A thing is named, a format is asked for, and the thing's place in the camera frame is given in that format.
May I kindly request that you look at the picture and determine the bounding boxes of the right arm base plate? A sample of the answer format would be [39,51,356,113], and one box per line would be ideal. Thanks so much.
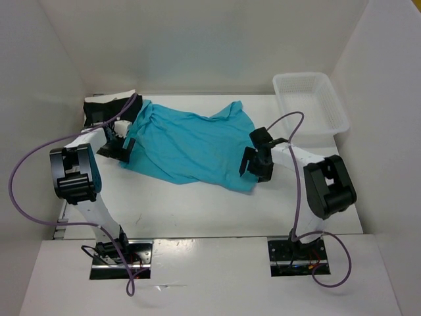
[267,238,330,277]

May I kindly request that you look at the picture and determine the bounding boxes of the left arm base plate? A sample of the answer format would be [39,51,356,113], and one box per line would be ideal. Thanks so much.
[81,240,153,280]

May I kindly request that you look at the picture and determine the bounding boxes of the cyan t shirt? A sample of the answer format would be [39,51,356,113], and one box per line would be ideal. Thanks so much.
[120,100,257,194]

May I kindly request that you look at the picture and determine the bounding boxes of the white t shirt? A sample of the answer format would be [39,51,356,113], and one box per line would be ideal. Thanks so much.
[84,90,136,104]

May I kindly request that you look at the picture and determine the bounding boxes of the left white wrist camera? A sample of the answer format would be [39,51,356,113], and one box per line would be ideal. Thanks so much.
[113,120,132,138]

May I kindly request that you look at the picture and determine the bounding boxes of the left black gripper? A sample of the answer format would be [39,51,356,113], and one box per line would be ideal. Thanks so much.
[96,132,134,163]

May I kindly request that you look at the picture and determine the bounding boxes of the white plastic basket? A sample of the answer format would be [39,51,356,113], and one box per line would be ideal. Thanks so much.
[272,72,350,138]

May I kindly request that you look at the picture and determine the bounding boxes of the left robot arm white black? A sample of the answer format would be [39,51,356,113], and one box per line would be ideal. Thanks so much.
[49,128,131,264]

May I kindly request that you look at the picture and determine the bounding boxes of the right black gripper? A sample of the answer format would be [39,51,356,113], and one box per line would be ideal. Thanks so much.
[239,146,274,182]

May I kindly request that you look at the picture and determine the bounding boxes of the black t shirt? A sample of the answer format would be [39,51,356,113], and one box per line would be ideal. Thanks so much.
[83,94,143,127]

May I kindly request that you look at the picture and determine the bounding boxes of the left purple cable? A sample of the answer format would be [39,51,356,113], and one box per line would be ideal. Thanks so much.
[7,93,151,298]

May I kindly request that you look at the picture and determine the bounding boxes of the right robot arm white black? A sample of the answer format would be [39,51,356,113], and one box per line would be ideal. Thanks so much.
[239,127,357,259]

